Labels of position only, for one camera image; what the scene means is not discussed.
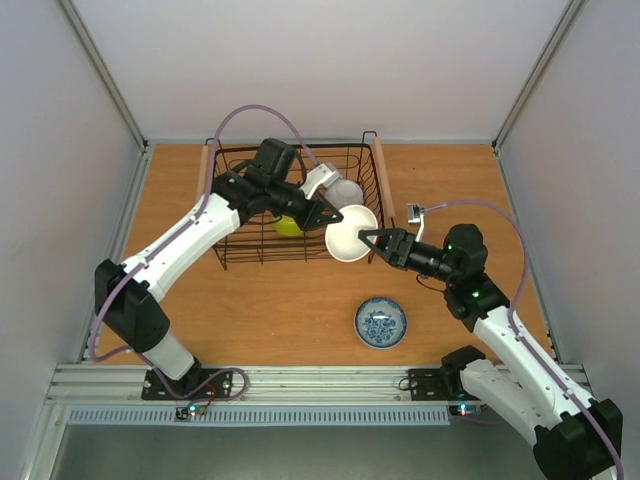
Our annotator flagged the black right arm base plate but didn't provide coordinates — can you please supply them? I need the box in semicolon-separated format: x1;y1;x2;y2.
407;367;464;401

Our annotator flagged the right small circuit board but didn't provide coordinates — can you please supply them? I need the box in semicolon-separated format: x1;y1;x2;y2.
449;403;483;417

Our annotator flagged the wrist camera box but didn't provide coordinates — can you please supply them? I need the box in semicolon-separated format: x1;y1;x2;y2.
299;163;342;200
407;203;427;242

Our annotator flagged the small circuit board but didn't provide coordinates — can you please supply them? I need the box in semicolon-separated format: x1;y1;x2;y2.
174;405;208;421
449;403;483;417

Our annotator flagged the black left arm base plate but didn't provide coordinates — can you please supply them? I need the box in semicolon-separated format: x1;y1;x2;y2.
141;368;234;401

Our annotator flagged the left small circuit board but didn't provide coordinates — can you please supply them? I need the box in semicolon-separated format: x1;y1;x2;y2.
174;405;208;421

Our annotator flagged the lime green bowl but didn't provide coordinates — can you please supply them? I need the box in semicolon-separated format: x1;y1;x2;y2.
271;215;303;237

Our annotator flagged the grey slotted cable duct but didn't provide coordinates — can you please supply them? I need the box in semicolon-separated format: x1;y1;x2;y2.
67;405;449;427

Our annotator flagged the black wire dish rack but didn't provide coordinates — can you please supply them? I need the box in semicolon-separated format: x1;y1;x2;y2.
206;131;393;268

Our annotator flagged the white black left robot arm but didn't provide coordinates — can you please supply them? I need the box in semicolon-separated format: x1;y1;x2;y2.
94;138;343;398

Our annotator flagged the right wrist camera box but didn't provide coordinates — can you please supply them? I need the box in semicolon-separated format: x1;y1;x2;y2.
407;203;427;242

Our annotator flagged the blue patterned plate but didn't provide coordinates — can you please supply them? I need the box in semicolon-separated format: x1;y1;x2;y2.
354;296;408;350

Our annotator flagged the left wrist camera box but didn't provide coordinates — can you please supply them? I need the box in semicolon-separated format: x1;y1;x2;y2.
299;163;342;200

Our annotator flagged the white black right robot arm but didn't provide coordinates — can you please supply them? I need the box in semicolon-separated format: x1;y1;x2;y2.
358;224;625;479

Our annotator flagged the orange rimmed stack bowl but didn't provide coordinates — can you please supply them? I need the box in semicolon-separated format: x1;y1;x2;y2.
325;205;378;263

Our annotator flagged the plain white bowl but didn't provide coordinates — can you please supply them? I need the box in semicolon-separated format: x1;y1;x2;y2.
325;179;364;210

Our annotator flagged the right wooden rack handle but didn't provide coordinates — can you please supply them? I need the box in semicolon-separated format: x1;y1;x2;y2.
373;136;396;221

